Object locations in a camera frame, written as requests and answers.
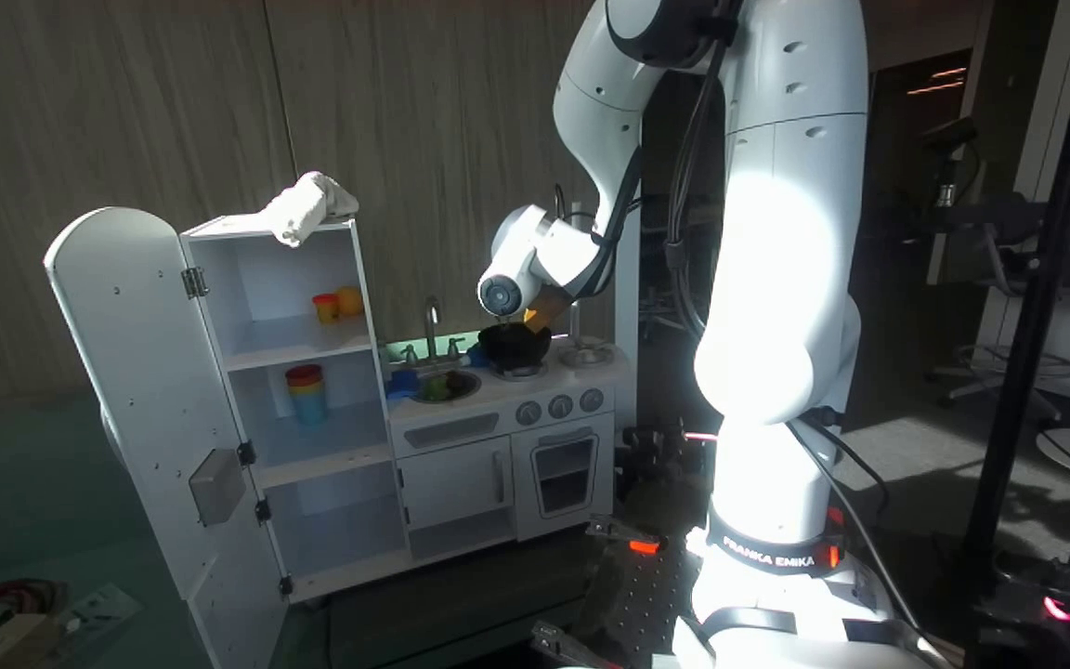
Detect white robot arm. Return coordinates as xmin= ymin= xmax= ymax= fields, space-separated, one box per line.
xmin=475 ymin=0 xmax=929 ymax=669

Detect black bowl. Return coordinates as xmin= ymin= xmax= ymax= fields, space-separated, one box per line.
xmin=480 ymin=322 xmax=550 ymax=371

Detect toy silver faucet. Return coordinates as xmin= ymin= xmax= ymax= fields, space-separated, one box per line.
xmin=423 ymin=297 xmax=444 ymax=360

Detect orange and yellow cups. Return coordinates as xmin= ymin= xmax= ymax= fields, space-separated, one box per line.
xmin=311 ymin=286 xmax=366 ymax=322

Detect white toy kitchen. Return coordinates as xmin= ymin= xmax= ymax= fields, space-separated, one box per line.
xmin=185 ymin=214 xmax=625 ymax=601

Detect stacked colourful cups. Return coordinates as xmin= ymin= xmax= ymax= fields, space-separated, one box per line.
xmin=282 ymin=362 xmax=327 ymax=422

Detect white crumpled cloth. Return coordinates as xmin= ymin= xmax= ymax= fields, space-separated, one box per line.
xmin=264 ymin=172 xmax=362 ymax=247

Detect white toy fridge door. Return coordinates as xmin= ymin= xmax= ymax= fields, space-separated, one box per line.
xmin=44 ymin=209 xmax=286 ymax=669

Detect black stand pole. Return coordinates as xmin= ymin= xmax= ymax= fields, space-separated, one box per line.
xmin=959 ymin=116 xmax=1070 ymax=611

